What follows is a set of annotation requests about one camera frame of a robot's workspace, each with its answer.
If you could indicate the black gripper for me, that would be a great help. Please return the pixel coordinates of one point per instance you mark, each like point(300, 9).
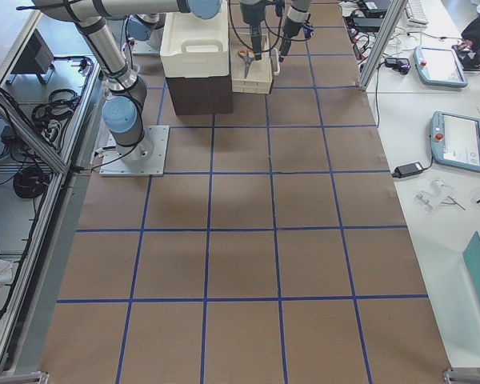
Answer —
point(250, 14)
point(290, 25)

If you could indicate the black box on floor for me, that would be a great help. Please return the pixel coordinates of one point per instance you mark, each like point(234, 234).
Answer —
point(36, 58)

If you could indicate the grey orange scissors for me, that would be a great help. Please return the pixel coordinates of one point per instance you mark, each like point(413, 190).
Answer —
point(247, 56)

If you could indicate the light wooden drawer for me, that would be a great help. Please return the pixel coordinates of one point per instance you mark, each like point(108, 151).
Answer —
point(260, 78)

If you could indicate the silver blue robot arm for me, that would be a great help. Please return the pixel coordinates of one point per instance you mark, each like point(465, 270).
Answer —
point(90, 19)
point(297, 19)

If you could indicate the clear plastic bracket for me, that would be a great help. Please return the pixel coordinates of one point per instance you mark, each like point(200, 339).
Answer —
point(440, 194)

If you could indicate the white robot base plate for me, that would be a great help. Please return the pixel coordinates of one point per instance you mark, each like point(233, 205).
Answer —
point(148, 158)

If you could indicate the upper blue teach pendant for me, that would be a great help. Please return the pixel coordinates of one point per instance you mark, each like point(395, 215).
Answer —
point(439, 67)

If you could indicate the black power adapter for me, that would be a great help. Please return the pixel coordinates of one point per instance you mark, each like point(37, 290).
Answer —
point(408, 170)

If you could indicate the aluminium frame post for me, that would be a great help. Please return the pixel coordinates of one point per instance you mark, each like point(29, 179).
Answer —
point(386, 30)

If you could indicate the dark brown wooden cabinet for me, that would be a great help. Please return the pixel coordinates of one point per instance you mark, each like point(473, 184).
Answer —
point(195, 96)

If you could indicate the white plastic tray bin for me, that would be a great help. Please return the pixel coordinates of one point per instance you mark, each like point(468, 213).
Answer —
point(193, 47)

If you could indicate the blue teach pendant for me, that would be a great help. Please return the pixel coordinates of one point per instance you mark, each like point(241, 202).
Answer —
point(455, 140)
point(439, 67)

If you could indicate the lower blue teach pendant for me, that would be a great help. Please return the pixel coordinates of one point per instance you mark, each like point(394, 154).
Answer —
point(455, 140)

